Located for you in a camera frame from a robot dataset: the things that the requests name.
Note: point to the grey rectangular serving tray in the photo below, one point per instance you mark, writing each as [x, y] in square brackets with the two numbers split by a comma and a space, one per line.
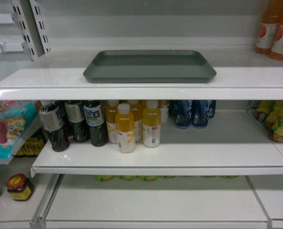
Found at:
[149, 66]

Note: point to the orange juice bottle right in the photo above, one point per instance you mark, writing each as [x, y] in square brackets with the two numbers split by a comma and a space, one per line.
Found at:
[151, 124]

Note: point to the orange juice bottle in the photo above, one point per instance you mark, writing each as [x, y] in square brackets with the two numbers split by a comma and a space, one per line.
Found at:
[151, 124]
[125, 127]
[111, 111]

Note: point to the orange juice bottle front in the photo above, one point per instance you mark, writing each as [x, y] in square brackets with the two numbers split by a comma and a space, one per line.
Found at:
[125, 127]

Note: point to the orange juice bottle back left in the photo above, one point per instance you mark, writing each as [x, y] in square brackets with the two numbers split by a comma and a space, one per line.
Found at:
[111, 111]

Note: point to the blue drink bottle left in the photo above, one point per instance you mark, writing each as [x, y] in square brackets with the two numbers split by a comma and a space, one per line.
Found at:
[183, 113]

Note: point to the blue drink bottle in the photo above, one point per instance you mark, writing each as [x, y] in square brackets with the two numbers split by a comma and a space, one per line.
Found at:
[183, 113]
[200, 113]

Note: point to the dark tea bottle white label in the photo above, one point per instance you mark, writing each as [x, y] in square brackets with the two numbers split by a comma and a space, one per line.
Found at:
[96, 122]

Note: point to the blue drink bottle right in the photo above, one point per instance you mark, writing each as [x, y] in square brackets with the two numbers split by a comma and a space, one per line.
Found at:
[200, 113]

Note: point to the dark tea bottle middle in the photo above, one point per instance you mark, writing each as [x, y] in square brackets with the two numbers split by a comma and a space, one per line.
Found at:
[76, 117]

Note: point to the dark tea bottle front left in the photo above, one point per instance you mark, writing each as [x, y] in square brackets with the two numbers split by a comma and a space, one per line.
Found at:
[53, 124]

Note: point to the white middle shelf board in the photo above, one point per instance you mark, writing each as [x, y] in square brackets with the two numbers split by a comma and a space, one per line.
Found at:
[233, 143]

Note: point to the colourful snack package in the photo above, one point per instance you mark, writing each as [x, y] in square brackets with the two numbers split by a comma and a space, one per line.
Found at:
[19, 120]

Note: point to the yellow label bottle right shelf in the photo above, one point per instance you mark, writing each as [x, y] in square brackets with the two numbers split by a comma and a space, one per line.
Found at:
[282, 124]

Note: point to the red lid sauce jar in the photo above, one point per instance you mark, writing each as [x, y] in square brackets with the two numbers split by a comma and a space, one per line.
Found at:
[19, 187]

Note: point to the slotted white shelf upright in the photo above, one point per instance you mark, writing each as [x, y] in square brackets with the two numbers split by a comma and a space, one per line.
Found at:
[28, 18]

